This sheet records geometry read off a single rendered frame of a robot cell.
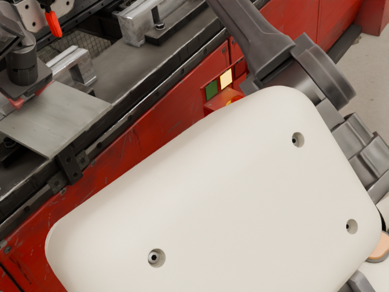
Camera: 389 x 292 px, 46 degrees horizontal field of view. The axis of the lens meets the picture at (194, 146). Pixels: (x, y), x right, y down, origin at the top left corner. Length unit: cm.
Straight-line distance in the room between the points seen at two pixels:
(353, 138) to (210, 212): 27
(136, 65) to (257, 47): 78
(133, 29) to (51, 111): 45
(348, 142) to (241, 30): 20
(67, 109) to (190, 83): 54
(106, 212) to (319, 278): 14
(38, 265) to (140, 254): 100
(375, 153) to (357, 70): 225
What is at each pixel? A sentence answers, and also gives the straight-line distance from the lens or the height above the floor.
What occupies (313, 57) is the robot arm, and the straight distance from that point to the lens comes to 53.
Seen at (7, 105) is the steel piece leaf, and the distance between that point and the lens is 106.
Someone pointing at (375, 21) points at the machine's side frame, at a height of 10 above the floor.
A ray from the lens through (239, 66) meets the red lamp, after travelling 135.
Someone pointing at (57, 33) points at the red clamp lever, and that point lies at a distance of 112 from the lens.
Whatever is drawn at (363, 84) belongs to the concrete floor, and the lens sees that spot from 265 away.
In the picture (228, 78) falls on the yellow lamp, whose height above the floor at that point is 81.
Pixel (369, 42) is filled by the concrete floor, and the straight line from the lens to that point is 300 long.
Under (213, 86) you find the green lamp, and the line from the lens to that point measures 128.
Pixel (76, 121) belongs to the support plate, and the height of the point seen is 100.
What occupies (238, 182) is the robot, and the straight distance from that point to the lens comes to 28.
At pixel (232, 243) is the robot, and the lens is 28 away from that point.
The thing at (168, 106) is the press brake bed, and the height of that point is 73.
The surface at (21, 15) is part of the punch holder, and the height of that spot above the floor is 115.
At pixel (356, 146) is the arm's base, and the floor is 123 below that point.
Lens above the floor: 159
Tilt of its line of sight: 44 degrees down
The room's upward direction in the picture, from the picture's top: 10 degrees counter-clockwise
